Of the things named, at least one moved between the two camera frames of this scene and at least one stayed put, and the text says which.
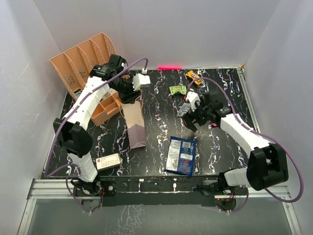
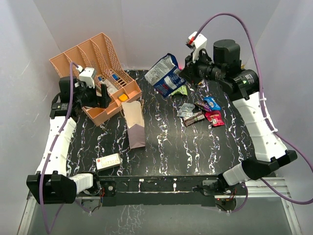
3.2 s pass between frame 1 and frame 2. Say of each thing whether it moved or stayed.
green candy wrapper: stayed
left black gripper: moved
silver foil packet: stayed
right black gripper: moved
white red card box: stayed
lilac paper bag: stayed
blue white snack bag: moved
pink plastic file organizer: stayed
